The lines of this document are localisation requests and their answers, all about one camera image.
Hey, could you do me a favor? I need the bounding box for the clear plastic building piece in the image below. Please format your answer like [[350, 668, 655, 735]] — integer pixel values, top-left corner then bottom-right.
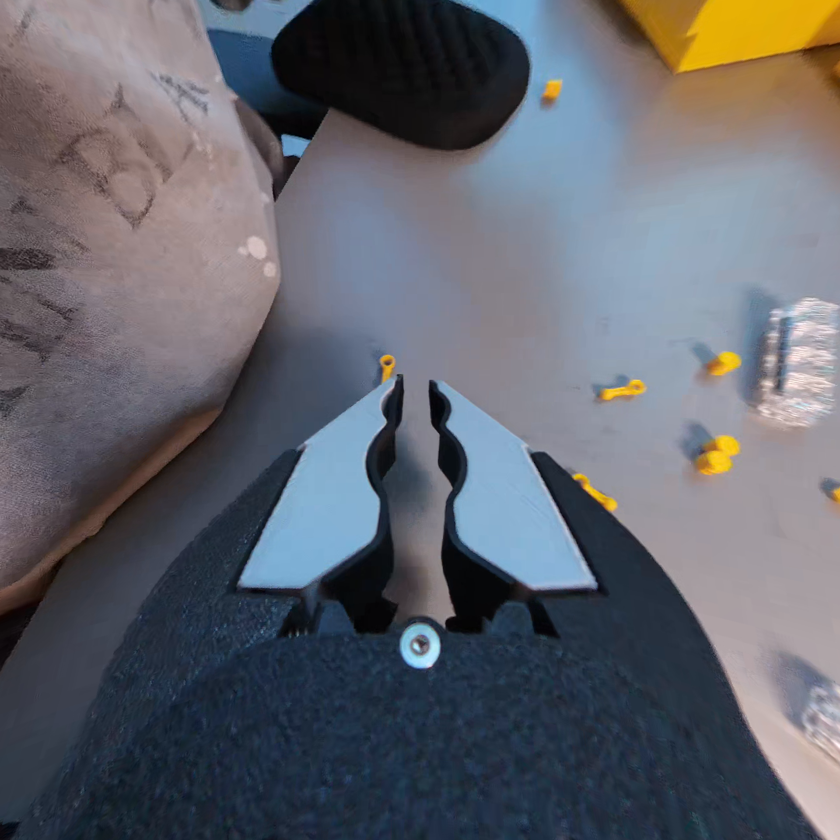
[[748, 297, 840, 429], [801, 679, 840, 765]]

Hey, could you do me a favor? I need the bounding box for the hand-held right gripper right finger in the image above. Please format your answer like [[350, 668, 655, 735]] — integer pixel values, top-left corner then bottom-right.
[[428, 379, 599, 634]]

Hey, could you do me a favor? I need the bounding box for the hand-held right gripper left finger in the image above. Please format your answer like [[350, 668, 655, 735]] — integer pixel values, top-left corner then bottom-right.
[[238, 374, 406, 634]]

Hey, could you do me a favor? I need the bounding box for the grey desk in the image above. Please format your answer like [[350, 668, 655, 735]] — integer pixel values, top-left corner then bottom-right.
[[0, 0, 840, 840]]

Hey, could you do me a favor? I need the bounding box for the yellow storage bin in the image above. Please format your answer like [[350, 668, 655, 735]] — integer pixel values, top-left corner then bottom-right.
[[616, 0, 840, 74]]

